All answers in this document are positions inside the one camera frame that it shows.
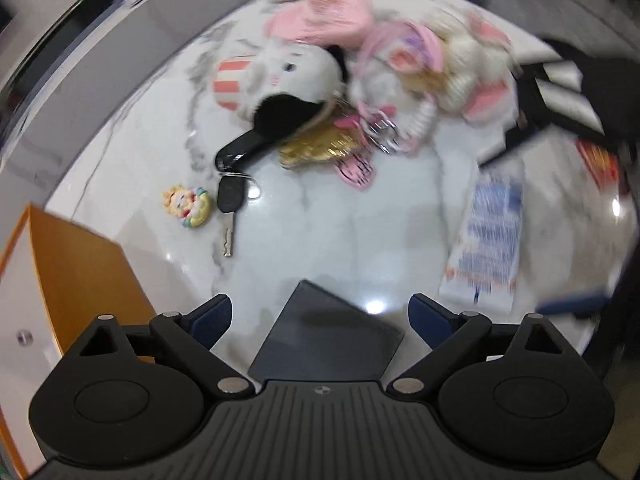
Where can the red and yellow toy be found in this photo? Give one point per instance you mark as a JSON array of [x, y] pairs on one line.
[[597, 162]]

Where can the white marble desktop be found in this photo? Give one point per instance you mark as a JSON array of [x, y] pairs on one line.
[[350, 230]]

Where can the blue and white tissue pack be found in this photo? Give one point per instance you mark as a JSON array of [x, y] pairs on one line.
[[490, 230]]

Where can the pink pouch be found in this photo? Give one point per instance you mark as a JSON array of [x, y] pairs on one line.
[[325, 17]]

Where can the car key with black fob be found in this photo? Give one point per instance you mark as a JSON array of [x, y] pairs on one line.
[[230, 195]]

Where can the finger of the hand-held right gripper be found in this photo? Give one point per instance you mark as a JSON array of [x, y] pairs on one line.
[[530, 72], [570, 305]]

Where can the orange cardboard box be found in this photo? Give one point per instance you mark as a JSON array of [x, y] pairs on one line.
[[80, 270]]

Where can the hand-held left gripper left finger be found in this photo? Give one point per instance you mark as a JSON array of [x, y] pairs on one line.
[[216, 316]]

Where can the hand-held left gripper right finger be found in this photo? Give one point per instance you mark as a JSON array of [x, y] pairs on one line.
[[425, 316]]

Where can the white marble tv cabinet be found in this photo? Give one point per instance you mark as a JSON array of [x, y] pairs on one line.
[[60, 35]]

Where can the cream plush with pink ears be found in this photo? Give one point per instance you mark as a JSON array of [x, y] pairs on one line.
[[475, 65]]

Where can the dark grey flat card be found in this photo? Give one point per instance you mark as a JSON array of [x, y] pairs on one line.
[[325, 335]]

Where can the small cartoon figure magnet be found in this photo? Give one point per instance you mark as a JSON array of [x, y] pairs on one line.
[[186, 205]]

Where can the white and black plush toy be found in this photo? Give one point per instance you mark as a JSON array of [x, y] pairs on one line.
[[295, 72]]

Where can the white plush with pink hood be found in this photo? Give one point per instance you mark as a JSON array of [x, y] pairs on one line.
[[385, 80]]

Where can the gold foil packet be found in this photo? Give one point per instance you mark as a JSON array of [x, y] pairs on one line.
[[320, 147]]

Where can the pink comb charm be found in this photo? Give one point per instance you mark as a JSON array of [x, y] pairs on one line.
[[357, 170]]

